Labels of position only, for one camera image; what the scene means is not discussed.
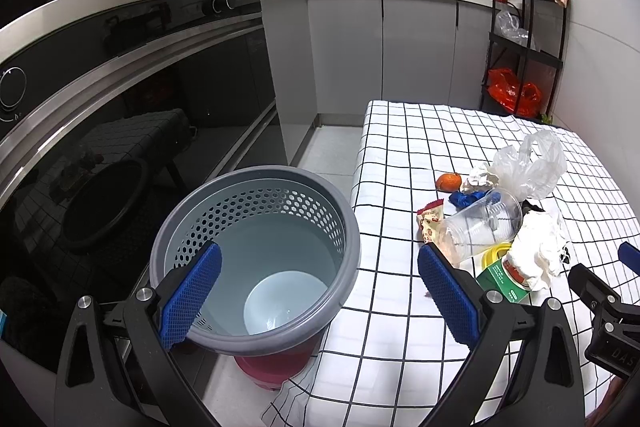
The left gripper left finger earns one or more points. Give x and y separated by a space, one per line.
183 291

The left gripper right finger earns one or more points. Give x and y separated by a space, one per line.
456 306

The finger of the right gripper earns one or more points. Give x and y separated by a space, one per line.
594 293
629 256

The green white carton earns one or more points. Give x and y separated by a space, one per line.
502 276

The large white paper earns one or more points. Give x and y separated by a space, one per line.
540 251

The red white snack wrapper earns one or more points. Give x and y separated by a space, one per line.
429 218

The clear plastic cup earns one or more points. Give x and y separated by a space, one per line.
491 220

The blue plastic wrapper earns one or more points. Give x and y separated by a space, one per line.
462 200

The dark grey rag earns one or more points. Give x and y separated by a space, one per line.
528 207

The clear plastic bag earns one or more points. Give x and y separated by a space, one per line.
532 170

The grey perforated trash bin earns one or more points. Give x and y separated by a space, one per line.
265 220

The grey kitchen cabinets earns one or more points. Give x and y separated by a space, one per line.
330 58

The white black grid tablecloth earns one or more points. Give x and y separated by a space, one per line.
389 355

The white bowl in bin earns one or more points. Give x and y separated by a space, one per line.
279 299

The orange tangerine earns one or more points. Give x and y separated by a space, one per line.
449 182

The crumpled white tissue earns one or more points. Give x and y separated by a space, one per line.
479 180

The red plastic bag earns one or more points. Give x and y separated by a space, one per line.
522 99

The black built-in oven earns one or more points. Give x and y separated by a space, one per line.
108 124

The clear bag on shelf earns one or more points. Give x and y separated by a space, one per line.
507 25

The black metal shelf rack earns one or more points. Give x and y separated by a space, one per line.
529 63

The yellow plastic ring lid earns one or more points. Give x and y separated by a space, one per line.
494 254

